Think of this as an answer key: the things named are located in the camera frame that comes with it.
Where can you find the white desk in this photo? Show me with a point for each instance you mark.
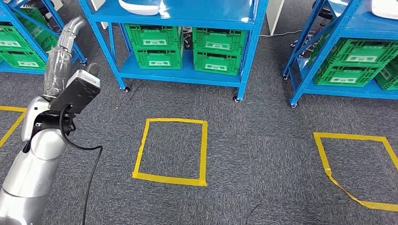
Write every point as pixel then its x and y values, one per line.
pixel 275 15
pixel 99 7

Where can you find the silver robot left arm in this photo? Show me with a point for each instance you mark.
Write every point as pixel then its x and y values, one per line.
pixel 37 167

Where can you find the blue metal shelf rack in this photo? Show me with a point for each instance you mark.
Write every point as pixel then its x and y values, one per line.
pixel 183 73
pixel 18 70
pixel 342 90

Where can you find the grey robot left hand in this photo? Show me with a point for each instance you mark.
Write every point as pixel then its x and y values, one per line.
pixel 57 71

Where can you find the white plastic part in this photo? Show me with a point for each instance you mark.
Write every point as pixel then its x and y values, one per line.
pixel 136 8
pixel 385 9

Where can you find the yellow floor tape square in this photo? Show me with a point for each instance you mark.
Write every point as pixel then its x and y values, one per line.
pixel 320 152
pixel 168 179
pixel 12 129

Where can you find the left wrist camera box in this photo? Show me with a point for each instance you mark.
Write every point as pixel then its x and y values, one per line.
pixel 77 93

